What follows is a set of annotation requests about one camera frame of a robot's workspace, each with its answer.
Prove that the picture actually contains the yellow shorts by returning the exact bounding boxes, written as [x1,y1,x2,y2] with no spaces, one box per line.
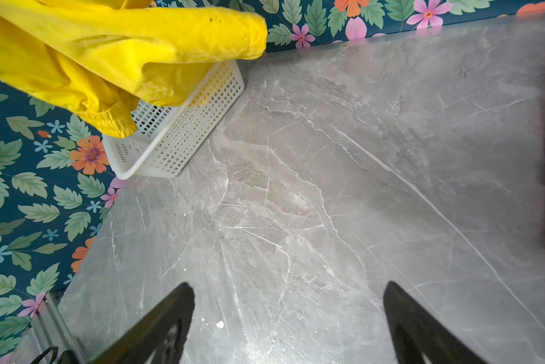
[0,1,268,138]

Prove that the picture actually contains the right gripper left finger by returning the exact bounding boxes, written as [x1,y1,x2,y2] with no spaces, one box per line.
[92,282,195,364]

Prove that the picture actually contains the white plastic laundry basket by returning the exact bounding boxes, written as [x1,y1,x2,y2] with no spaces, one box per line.
[103,61,245,180]

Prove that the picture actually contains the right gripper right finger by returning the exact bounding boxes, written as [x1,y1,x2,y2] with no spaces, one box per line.
[383,281,485,364]

